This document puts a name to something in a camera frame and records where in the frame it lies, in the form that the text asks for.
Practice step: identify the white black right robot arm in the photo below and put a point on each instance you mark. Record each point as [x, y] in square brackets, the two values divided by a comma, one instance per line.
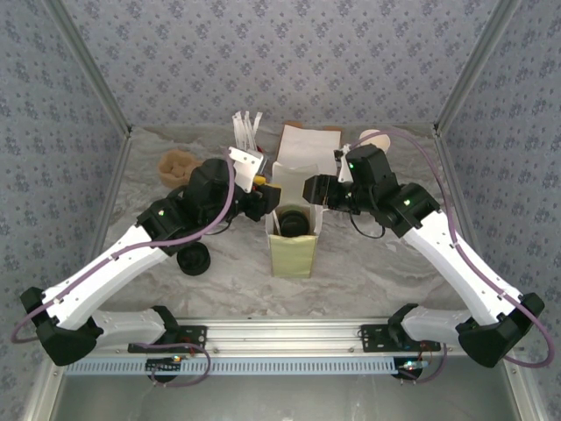
[464, 272]

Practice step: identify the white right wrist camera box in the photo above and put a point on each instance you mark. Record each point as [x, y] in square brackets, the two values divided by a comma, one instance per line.
[344, 173]

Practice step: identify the stack of white napkins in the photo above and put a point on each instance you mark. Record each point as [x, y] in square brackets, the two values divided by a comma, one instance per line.
[307, 144]

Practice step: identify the white paper-wrapped straw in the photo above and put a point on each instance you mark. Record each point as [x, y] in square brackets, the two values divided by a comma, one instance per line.
[243, 129]
[249, 129]
[238, 129]
[257, 125]

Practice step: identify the aluminium frame post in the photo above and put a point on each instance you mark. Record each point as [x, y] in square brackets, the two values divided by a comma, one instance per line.
[87, 66]
[477, 66]

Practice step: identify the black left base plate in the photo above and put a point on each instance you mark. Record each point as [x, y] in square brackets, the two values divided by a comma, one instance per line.
[197, 335]

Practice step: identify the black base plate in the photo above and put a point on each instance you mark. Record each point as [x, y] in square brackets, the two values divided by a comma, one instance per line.
[372, 337]
[197, 335]

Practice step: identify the aluminium mounting rail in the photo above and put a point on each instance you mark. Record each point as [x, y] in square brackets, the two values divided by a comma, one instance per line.
[285, 335]

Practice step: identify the aluminium table side rail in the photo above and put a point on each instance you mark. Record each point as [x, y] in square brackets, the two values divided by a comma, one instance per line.
[115, 175]
[452, 175]

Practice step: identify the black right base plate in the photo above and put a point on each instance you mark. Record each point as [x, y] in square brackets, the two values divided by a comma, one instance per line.
[372, 337]

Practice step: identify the brown cardboard napkin tray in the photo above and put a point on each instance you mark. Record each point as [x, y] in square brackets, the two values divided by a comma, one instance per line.
[293, 125]

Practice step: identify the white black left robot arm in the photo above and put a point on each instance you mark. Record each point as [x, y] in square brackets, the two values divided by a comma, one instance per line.
[105, 272]

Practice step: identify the small circuit board with LED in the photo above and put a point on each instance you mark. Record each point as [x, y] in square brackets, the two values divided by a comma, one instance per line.
[164, 364]
[412, 366]

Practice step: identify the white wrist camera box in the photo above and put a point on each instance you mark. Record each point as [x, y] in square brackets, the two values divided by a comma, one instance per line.
[344, 173]
[245, 169]

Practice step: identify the stack of pulp cup carriers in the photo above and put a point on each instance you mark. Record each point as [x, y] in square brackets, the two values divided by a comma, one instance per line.
[175, 169]

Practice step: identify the stack of black cup lids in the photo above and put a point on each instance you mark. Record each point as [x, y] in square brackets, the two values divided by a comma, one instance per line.
[195, 263]

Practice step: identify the black plastic cup lid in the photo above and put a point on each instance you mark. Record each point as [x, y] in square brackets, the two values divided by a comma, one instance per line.
[294, 221]

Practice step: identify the stack of paper cups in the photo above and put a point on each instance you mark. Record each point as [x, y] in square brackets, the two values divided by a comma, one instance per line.
[379, 139]

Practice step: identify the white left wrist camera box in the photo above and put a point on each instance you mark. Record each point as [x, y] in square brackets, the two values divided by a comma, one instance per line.
[245, 169]

